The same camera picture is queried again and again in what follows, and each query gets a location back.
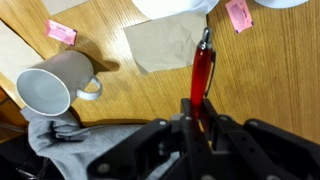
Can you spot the white mug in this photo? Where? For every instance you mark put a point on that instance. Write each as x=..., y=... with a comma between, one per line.
x=51, y=86

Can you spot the pink packet near plate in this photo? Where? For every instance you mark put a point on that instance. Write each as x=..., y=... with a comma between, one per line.
x=239, y=15

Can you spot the brown napkin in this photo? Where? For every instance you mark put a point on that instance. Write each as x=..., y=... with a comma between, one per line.
x=166, y=43
x=15, y=54

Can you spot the red pen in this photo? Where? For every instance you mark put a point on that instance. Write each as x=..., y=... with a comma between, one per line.
x=203, y=60

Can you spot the brown napkin front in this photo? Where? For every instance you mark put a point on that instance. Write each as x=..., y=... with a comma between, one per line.
x=15, y=54

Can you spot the brown napkin centre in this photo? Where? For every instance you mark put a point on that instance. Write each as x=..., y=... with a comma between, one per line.
x=166, y=43

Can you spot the grey hoodie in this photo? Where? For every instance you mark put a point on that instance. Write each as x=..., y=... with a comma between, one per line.
x=69, y=146

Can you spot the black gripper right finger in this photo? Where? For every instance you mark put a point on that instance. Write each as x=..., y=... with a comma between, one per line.
x=212, y=121

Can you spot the white plate with napkin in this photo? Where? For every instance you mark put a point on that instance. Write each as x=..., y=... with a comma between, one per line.
x=280, y=4

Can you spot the pink packet near mug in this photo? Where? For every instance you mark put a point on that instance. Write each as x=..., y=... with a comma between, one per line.
x=60, y=32

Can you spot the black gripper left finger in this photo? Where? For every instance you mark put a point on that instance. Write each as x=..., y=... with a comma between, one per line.
x=189, y=124

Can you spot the brown napkin left edge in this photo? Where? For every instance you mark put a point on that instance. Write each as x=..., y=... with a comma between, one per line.
x=57, y=6

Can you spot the white round plate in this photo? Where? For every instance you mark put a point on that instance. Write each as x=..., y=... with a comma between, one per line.
x=155, y=9

